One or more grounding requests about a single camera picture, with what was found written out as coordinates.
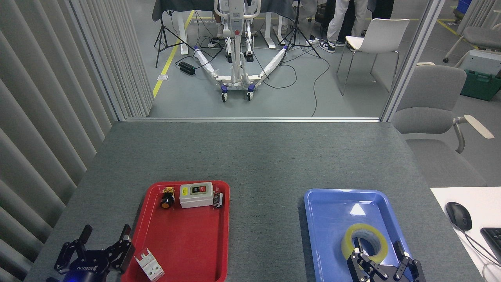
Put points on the white plastic chair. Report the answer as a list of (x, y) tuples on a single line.
[(381, 35)]

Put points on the yellow tape roll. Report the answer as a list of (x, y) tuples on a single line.
[(381, 243)]

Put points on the black yellow push button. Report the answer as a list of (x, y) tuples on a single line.
[(167, 201)]

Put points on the black tripod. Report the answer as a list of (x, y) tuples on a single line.
[(296, 33), (161, 33)]

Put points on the red plastic tray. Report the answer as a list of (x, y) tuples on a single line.
[(184, 243)]

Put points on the grey push-button switch box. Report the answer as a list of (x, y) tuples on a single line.
[(195, 197)]

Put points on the grey box lid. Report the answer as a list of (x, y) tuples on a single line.
[(483, 62)]

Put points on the silver floor rail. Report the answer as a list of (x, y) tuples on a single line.
[(254, 119)]

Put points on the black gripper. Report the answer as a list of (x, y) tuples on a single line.
[(86, 268), (385, 276)]

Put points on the grey chair on castors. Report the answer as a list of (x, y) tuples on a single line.
[(483, 37)]

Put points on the white desk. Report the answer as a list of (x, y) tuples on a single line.
[(485, 203)]

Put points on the grey vertical blinds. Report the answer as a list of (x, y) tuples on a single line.
[(39, 98)]

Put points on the table with dark cloth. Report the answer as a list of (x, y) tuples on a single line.
[(176, 4)]

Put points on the grey office chair with armrest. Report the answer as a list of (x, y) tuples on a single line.
[(428, 90)]

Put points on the small black switch component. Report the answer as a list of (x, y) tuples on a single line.
[(218, 199)]

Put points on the white power strip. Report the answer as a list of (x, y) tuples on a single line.
[(215, 44)]

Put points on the white circuit breaker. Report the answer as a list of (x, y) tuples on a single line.
[(149, 266)]

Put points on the blue plastic tray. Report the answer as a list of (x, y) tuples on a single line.
[(328, 227)]

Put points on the black keyboard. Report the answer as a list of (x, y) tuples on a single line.
[(494, 241)]

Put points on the green storage bin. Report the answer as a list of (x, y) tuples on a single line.
[(479, 86)]

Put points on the white wheeled stand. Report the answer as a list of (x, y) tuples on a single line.
[(236, 58)]

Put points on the black computer mouse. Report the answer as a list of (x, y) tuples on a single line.
[(458, 215)]

